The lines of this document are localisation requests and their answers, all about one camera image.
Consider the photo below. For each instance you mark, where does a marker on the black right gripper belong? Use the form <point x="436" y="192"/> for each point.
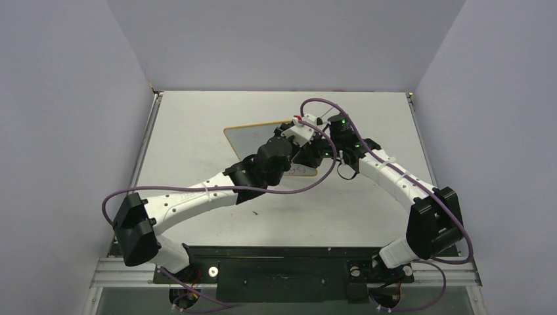
<point x="311" y="157"/>

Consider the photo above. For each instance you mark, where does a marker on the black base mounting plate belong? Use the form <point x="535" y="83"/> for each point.
<point x="355" y="275"/>

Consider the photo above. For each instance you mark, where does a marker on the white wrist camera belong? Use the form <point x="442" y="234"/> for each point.
<point x="313" y="120"/>
<point x="309" y="129"/>

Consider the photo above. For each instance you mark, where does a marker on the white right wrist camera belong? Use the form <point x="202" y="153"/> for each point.
<point x="313" y="120"/>

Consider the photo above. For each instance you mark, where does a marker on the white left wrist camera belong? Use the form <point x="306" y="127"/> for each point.
<point x="309" y="129"/>

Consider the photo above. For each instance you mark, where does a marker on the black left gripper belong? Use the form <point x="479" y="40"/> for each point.
<point x="277" y="131"/>

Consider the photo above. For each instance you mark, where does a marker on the aluminium front rail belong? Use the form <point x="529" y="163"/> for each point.
<point x="111" y="272"/>

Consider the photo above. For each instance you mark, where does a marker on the yellow framed whiteboard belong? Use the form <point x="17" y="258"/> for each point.
<point x="246" y="139"/>

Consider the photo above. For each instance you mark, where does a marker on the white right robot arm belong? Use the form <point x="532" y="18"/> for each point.
<point x="434" y="223"/>

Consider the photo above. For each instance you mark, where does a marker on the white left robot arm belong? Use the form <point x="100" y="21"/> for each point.
<point x="140" y="223"/>

